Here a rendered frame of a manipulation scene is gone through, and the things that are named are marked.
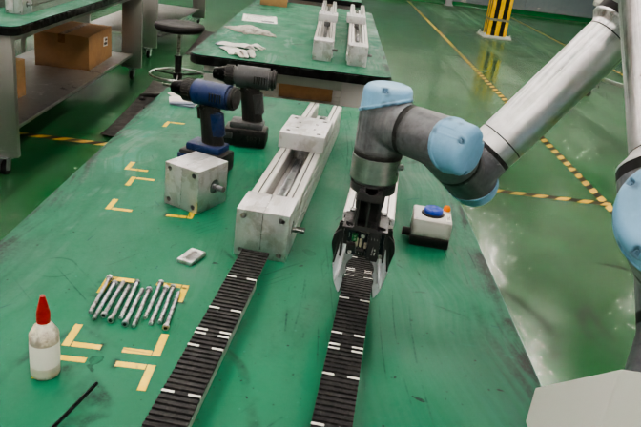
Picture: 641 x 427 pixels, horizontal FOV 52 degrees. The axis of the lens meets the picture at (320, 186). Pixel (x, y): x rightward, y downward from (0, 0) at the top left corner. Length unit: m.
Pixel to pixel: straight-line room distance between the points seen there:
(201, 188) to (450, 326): 0.59
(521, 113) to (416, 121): 0.18
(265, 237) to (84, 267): 0.32
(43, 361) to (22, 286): 0.25
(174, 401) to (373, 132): 0.46
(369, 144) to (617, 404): 0.48
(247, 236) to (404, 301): 0.31
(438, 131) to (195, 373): 0.45
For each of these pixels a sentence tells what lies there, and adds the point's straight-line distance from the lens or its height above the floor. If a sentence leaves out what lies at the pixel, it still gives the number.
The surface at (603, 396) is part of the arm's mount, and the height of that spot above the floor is 0.96.
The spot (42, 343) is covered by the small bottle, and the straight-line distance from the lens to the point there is 0.93.
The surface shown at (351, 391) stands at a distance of 0.90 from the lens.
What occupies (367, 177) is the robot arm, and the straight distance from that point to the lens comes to 0.99.
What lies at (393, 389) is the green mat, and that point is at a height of 0.78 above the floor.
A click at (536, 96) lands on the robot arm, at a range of 1.04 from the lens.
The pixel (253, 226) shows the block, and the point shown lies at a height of 0.84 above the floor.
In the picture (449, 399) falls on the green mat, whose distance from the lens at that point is 0.98.
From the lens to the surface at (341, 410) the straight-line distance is 0.87.
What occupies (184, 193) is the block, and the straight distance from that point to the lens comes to 1.41.
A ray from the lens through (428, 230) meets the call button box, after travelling 1.37.
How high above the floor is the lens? 1.37
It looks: 21 degrees down
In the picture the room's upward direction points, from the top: 7 degrees clockwise
